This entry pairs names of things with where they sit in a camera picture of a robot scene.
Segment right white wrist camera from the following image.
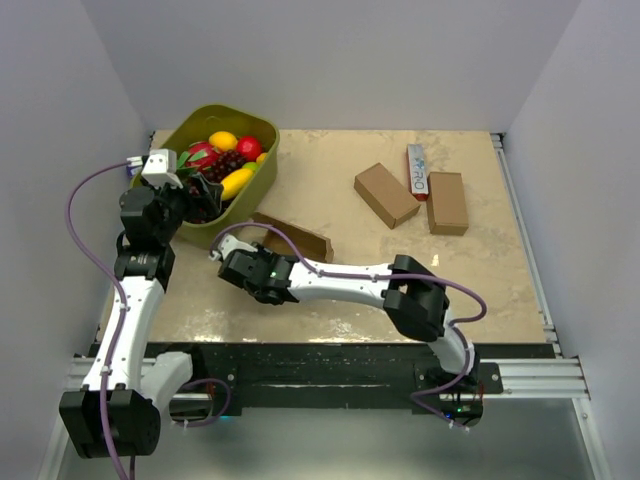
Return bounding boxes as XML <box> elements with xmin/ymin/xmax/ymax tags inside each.
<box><xmin>209</xmin><ymin>234</ymin><xmax>256</xmax><ymax>262</ymax></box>

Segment brown cardboard box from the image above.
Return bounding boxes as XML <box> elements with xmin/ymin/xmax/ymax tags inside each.
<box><xmin>251</xmin><ymin>212</ymin><xmax>334</xmax><ymax>263</ymax></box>

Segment closed brown box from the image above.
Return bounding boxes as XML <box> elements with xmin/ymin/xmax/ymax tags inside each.
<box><xmin>354</xmin><ymin>163</ymin><xmax>420</xmax><ymax>229</ymax></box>
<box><xmin>426</xmin><ymin>172</ymin><xmax>469</xmax><ymax>236</ymax></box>

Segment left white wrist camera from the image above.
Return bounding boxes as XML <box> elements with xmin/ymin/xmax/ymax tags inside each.
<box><xmin>141</xmin><ymin>148</ymin><xmax>182</xmax><ymax>188</ymax></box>

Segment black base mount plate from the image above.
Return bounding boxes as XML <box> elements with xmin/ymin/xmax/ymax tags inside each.
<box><xmin>145</xmin><ymin>342</ymin><xmax>503</xmax><ymax>427</ymax></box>

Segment yellow toy mango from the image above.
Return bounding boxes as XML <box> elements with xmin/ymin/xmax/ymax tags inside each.
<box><xmin>220</xmin><ymin>168</ymin><xmax>254</xmax><ymax>201</ymax></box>

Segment purple toy grapes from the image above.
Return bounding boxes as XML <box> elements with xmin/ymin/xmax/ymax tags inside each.
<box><xmin>204</xmin><ymin>150</ymin><xmax>247</xmax><ymax>183</ymax></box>

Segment green plastic basket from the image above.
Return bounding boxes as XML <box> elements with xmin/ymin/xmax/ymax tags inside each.
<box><xmin>121</xmin><ymin>104</ymin><xmax>280</xmax><ymax>249</ymax></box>

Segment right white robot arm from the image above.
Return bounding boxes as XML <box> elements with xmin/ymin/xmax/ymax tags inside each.
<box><xmin>211</xmin><ymin>246</ymin><xmax>486</xmax><ymax>393</ymax></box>

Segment dark red toy grapes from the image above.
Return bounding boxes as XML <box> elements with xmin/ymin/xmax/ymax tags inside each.
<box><xmin>188</xmin><ymin>183</ymin><xmax>223</xmax><ymax>224</ymax></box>

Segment pink toy dragon fruit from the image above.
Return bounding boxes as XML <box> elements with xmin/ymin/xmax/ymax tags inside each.
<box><xmin>177</xmin><ymin>141</ymin><xmax>221</xmax><ymax>174</ymax></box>

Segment blue white packet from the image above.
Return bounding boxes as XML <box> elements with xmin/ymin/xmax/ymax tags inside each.
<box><xmin>126</xmin><ymin>164</ymin><xmax>142</xmax><ymax>179</ymax></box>

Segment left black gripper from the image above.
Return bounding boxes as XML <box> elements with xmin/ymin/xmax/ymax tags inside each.
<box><xmin>141</xmin><ymin>172</ymin><xmax>222</xmax><ymax>243</ymax></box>

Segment red toy apple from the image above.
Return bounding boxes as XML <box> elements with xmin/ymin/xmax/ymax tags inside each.
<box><xmin>235</xmin><ymin>136</ymin><xmax>263</xmax><ymax>162</ymax></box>

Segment closed brown box middle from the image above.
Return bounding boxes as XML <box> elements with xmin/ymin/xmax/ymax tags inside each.
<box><xmin>354</xmin><ymin>163</ymin><xmax>420</xmax><ymax>229</ymax></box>

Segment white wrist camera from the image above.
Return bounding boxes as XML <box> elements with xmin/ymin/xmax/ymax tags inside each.
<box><xmin>209</xmin><ymin>234</ymin><xmax>256</xmax><ymax>262</ymax></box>
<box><xmin>141</xmin><ymin>148</ymin><xmax>182</xmax><ymax>188</ymax></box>

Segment yellow toy lemon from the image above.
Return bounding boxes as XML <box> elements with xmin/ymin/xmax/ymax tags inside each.
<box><xmin>208</xmin><ymin>131</ymin><xmax>238</xmax><ymax>153</ymax></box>

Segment toothpaste box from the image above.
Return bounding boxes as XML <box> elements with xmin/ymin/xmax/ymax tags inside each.
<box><xmin>406</xmin><ymin>144</ymin><xmax>429</xmax><ymax>201</ymax></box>

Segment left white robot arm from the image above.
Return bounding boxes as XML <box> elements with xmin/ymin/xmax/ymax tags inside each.
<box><xmin>59</xmin><ymin>174</ymin><xmax>231</xmax><ymax>463</ymax></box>

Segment closed brown box right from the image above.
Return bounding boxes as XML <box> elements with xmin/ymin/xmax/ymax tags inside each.
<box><xmin>426</xmin><ymin>172</ymin><xmax>469</xmax><ymax>236</ymax></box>

